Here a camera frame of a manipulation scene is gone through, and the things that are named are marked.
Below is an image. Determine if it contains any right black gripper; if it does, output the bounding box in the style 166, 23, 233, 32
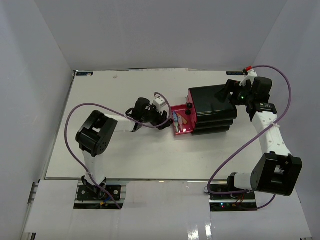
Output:
214, 80, 255, 107

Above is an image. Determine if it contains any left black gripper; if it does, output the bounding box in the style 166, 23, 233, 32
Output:
141, 104, 171, 131

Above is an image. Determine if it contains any blue correction tape pen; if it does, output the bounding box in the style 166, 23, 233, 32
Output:
172, 111, 178, 123

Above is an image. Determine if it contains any green correction tape pen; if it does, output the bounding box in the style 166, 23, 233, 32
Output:
174, 123, 179, 133

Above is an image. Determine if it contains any pink correction tape pen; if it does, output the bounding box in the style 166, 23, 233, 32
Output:
177, 115, 184, 132

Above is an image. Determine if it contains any pink drawer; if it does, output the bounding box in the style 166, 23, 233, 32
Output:
185, 109, 192, 116
186, 90, 193, 109
171, 104, 194, 136

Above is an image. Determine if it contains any black drawer organizer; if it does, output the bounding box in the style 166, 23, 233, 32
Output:
188, 84, 238, 136

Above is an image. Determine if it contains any orange eraser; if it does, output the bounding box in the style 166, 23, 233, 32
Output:
181, 116, 188, 125

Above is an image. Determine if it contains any pink top drawer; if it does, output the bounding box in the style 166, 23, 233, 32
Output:
186, 90, 193, 109

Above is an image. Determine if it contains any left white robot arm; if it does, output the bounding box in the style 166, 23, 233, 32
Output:
75, 96, 173, 200

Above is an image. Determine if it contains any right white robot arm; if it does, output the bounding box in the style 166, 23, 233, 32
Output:
215, 77, 303, 200

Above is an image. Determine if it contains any blue corner label right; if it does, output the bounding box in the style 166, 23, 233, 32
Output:
226, 71, 244, 76

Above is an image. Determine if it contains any blue corner label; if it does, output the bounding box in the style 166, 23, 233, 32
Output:
226, 71, 244, 76
76, 71, 94, 77

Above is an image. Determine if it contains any blue corner label left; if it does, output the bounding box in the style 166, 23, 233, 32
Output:
76, 71, 94, 77

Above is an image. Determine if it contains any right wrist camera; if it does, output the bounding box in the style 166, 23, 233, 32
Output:
240, 66, 258, 87

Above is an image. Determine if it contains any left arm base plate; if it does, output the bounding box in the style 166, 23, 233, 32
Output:
76, 185, 122, 201

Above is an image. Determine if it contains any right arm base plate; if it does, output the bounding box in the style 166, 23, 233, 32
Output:
204, 183, 256, 202

